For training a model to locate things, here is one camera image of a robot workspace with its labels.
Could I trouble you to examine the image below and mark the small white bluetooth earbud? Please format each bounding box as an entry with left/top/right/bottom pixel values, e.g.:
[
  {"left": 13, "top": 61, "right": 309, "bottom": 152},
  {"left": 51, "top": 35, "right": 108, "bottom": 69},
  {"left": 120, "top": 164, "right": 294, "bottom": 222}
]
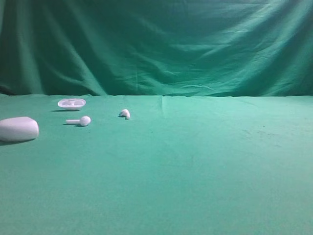
[{"left": 119, "top": 109, "right": 131, "bottom": 119}]

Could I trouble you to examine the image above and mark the white earbud with stem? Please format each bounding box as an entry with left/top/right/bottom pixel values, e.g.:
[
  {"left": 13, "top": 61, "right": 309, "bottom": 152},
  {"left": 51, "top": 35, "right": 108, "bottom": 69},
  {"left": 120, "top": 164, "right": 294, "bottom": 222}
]
[{"left": 66, "top": 116, "right": 91, "bottom": 127}]

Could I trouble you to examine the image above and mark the open white earbud case tray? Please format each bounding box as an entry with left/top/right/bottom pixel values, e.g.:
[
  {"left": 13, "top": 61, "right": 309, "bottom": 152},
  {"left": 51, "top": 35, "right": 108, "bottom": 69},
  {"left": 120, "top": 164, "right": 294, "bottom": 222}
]
[{"left": 58, "top": 98, "right": 86, "bottom": 111}]

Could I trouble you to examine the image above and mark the green table cloth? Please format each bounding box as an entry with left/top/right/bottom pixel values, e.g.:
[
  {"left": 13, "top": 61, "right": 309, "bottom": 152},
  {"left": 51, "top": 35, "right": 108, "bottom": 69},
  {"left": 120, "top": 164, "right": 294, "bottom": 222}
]
[{"left": 0, "top": 95, "right": 313, "bottom": 235}]

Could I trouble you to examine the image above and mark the green backdrop cloth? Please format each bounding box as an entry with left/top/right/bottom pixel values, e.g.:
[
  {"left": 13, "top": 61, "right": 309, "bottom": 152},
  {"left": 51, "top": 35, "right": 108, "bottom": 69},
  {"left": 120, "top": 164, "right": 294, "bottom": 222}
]
[{"left": 0, "top": 0, "right": 313, "bottom": 97}]

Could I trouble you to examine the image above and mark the white rounded case lid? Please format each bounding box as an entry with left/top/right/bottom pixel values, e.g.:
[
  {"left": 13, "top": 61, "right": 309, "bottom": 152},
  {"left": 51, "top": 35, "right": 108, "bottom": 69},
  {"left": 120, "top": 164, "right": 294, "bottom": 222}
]
[{"left": 0, "top": 117, "right": 39, "bottom": 142}]

